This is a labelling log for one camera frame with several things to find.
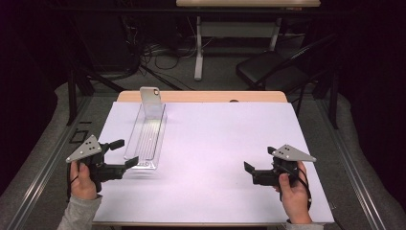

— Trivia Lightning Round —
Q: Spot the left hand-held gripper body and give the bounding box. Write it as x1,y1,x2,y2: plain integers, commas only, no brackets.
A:
65,134,128,194

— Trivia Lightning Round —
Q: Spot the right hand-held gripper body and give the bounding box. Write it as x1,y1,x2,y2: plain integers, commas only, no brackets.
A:
252,144,318,203

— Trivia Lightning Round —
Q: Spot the clear plastic tray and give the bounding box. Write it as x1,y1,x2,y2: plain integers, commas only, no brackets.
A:
124,103,169,171

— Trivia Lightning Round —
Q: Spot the iridescent phone case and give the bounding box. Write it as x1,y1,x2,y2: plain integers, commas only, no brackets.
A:
139,86,165,121

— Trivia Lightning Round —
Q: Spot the person's left hand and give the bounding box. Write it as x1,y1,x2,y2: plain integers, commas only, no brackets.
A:
69,160,99,201

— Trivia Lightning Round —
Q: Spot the person's right hand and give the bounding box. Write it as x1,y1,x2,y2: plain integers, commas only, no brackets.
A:
275,160,314,225

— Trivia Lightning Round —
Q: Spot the white table mat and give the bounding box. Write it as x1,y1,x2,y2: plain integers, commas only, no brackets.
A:
92,101,335,224

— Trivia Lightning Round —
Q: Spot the black metal stand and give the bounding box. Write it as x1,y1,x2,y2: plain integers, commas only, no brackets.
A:
311,61,340,130
65,61,126,127

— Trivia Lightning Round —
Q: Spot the black folding chair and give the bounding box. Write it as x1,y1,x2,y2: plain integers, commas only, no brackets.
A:
236,33,340,118

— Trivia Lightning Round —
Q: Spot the wooden table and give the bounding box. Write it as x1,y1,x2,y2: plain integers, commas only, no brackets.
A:
95,90,334,228

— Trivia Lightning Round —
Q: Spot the white-legged desk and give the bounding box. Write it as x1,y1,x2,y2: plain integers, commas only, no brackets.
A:
175,0,322,81

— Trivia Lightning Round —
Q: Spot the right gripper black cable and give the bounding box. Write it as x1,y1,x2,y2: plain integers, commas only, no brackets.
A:
296,166,314,211

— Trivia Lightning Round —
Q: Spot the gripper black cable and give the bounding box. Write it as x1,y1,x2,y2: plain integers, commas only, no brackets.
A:
296,166,314,211
65,162,80,203

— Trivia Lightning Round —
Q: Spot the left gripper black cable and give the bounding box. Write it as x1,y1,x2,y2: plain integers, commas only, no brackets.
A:
65,162,80,203

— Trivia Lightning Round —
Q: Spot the aluminium floor rail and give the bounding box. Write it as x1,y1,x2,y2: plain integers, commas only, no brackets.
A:
6,95,94,230
315,99,388,230

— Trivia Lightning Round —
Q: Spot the bundle of floor cables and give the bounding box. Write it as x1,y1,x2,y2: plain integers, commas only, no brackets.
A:
121,15,218,79

